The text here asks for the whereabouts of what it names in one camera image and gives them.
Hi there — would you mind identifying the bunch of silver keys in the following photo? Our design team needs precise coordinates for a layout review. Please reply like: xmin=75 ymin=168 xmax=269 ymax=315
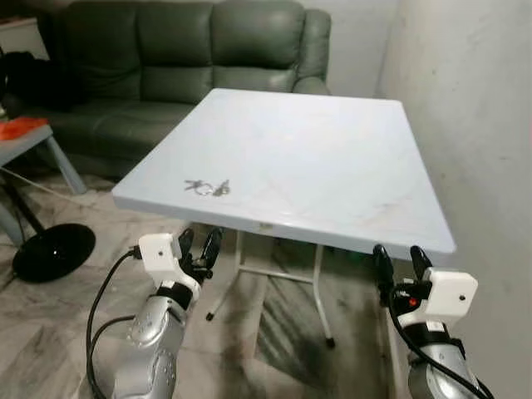
xmin=184 ymin=177 xmax=233 ymax=199

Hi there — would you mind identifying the white folding table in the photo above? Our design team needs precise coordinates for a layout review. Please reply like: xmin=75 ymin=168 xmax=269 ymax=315
xmin=111 ymin=87 xmax=458 ymax=350

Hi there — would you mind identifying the black round-base floor stand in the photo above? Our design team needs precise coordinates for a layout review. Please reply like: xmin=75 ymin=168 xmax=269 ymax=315
xmin=0 ymin=170 xmax=97 ymax=284

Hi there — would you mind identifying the grey side table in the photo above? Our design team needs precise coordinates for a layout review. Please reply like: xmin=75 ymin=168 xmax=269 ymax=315
xmin=0 ymin=123 xmax=88 ymax=246

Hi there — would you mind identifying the green leather sofa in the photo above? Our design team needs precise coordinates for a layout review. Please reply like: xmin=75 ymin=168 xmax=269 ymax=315
xmin=37 ymin=0 xmax=333 ymax=180

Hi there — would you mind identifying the orange cloth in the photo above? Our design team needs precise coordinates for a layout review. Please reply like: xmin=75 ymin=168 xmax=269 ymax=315
xmin=0 ymin=117 xmax=49 ymax=142

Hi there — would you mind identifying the black bag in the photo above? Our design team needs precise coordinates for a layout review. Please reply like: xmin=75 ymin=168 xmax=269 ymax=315
xmin=0 ymin=50 xmax=51 ymax=117

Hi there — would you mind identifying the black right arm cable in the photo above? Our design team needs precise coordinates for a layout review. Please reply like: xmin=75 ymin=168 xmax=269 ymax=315
xmin=386 ymin=287 xmax=493 ymax=399

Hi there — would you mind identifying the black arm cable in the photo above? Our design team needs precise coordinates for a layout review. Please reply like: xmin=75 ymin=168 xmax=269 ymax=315
xmin=386 ymin=287 xmax=493 ymax=399
xmin=85 ymin=245 xmax=144 ymax=399

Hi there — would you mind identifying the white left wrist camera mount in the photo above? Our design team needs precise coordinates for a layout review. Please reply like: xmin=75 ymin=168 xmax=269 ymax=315
xmin=138 ymin=234 xmax=203 ymax=298

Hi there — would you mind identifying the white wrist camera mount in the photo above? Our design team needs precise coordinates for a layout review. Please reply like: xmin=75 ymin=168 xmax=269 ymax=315
xmin=399 ymin=268 xmax=479 ymax=331
xmin=138 ymin=234 xmax=203 ymax=298

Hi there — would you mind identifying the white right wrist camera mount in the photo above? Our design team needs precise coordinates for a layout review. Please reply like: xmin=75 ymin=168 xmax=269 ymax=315
xmin=399 ymin=268 xmax=479 ymax=331

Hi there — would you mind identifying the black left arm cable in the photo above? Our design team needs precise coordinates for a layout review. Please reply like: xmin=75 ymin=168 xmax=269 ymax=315
xmin=85 ymin=245 xmax=144 ymax=399

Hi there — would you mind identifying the thin white floor cable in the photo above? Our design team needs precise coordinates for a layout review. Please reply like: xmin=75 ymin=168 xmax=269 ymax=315
xmin=0 ymin=166 xmax=114 ymax=205

